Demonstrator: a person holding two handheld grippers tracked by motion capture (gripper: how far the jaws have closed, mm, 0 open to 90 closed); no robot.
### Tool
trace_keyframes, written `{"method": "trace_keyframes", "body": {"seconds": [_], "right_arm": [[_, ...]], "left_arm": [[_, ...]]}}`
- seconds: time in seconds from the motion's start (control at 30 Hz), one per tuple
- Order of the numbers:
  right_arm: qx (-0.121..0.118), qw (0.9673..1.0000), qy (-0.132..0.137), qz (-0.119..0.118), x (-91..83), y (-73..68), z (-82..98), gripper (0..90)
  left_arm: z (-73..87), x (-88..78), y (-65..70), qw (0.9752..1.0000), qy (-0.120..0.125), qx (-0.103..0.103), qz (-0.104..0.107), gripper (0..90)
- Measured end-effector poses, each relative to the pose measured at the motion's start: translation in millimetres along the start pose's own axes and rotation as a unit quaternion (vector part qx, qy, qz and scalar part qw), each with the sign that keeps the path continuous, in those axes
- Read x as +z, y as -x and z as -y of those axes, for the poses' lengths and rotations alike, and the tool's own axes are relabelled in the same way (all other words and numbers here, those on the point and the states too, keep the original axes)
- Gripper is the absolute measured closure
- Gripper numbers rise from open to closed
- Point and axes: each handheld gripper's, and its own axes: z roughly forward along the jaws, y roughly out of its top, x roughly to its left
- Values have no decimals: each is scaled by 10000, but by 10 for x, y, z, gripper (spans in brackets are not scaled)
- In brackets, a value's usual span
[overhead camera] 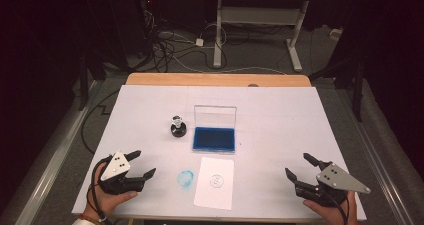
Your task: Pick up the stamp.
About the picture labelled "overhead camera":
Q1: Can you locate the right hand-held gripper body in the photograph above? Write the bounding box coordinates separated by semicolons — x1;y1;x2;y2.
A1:
294;162;372;208

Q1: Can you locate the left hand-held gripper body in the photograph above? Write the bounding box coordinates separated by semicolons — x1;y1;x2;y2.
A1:
97;150;148;196

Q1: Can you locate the black round stamp cap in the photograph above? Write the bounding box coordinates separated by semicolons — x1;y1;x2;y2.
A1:
170;122;188;139

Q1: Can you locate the blue ink pad clear case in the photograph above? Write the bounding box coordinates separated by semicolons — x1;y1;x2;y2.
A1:
191;104;238;154

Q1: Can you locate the person's left hand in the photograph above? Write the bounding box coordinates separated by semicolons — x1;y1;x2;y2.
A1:
82;163;139;221

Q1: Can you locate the person's right hand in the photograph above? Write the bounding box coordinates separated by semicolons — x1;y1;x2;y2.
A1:
303;190;360;225

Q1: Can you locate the large white table cover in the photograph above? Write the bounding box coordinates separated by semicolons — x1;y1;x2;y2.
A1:
71;84;368;222

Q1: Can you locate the white paper sheet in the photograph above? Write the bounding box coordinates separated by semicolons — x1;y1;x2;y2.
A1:
193;156;236;211

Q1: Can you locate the wooden table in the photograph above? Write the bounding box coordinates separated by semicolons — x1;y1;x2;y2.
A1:
124;72;313;88

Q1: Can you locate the left hand-held gripper cable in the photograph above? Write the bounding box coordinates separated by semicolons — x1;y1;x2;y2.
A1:
86;155;113;225

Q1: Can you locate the hand-held gripper cable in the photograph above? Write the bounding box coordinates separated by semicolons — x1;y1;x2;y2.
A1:
318;183;350;225
86;155;113;225

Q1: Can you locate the right hand-held gripper cable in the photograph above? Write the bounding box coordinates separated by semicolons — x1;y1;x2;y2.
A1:
318;183;350;225

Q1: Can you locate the aluminium frame rail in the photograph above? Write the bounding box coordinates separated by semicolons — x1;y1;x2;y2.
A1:
334;88;416;225
13;79;103;225

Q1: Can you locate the red bead bracelet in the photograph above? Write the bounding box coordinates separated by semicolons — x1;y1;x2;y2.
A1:
77;212;107;225

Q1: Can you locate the black floor cable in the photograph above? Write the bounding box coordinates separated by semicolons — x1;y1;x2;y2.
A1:
80;89;120;155

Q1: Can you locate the tangle of floor cables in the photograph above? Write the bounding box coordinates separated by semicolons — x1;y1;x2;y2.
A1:
133;8;228;74

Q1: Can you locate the white metal desk frame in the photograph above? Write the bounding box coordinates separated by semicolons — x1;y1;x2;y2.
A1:
199;0;355;73

